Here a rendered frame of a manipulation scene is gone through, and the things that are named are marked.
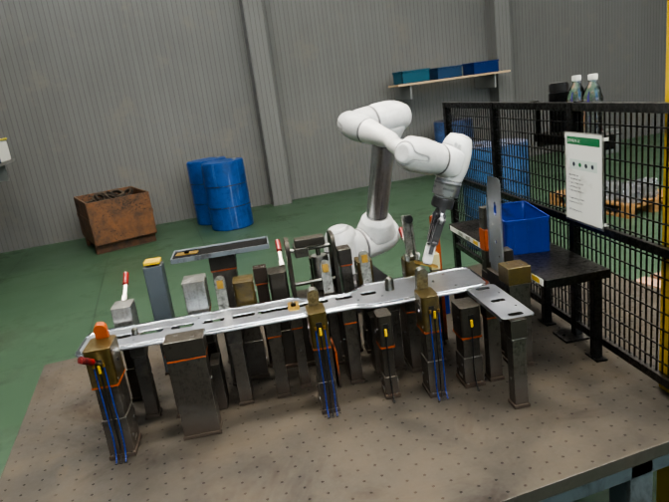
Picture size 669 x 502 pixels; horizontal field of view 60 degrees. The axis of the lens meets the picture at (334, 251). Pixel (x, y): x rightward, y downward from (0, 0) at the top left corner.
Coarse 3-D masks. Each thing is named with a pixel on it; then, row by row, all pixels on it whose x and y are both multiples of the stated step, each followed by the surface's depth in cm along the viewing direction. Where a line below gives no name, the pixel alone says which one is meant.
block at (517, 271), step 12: (504, 264) 195; (516, 264) 194; (528, 264) 192; (504, 276) 194; (516, 276) 191; (528, 276) 192; (504, 288) 197; (516, 288) 193; (528, 288) 193; (504, 300) 198; (528, 300) 194; (528, 324) 197; (504, 336) 203; (528, 336) 198; (504, 348) 205; (528, 348) 199; (504, 360) 206; (528, 360) 200
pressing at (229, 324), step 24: (360, 288) 209; (384, 288) 205; (408, 288) 202; (432, 288) 199; (456, 288) 196; (480, 288) 196; (216, 312) 204; (240, 312) 201; (288, 312) 195; (336, 312) 192; (120, 336) 194; (144, 336) 191
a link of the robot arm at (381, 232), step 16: (384, 112) 236; (400, 112) 239; (400, 128) 242; (384, 160) 250; (384, 176) 255; (368, 192) 264; (384, 192) 260; (368, 208) 268; (384, 208) 266; (368, 224) 269; (384, 224) 269; (368, 240) 270; (384, 240) 273
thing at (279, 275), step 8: (272, 272) 214; (280, 272) 212; (272, 280) 212; (280, 280) 213; (272, 288) 213; (280, 288) 213; (288, 288) 214; (272, 296) 214; (280, 296) 214; (288, 296) 215; (288, 328) 219; (288, 336) 219; (288, 344) 220; (288, 352) 221; (288, 360) 222; (296, 360) 222; (288, 368) 222
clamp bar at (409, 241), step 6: (402, 216) 214; (408, 216) 211; (402, 222) 214; (408, 222) 211; (402, 228) 216; (408, 228) 215; (408, 234) 216; (408, 240) 216; (414, 240) 215; (408, 246) 216; (414, 246) 215; (408, 252) 215; (414, 252) 216; (408, 258) 216; (414, 258) 217
